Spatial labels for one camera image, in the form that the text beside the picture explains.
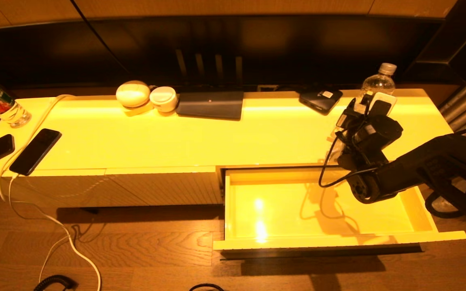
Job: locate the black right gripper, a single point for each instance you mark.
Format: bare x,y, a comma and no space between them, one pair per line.
378,135

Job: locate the clear bottle with white cap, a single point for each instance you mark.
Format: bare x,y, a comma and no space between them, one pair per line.
376,83

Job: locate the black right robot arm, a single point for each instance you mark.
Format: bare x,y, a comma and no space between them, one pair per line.
431,165

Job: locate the long white cabinet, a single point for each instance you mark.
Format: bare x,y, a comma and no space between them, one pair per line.
217,137

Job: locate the black rectangular block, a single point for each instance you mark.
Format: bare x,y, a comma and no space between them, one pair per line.
90,210

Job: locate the black device with white label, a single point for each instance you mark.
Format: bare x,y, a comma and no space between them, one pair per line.
320,101

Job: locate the dark wooden shelf unit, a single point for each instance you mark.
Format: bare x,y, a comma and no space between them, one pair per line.
459,36

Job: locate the dark grey flat box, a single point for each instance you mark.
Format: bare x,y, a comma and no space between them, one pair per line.
210,104

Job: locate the black television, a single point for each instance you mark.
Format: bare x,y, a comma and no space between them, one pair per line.
217,44

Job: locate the white round lidded cup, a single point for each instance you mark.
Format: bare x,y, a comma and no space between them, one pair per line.
163,98

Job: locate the white egg-shaped case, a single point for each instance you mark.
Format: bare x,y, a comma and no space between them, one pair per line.
132,93

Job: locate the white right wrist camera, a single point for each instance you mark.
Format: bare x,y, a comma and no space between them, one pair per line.
382,106

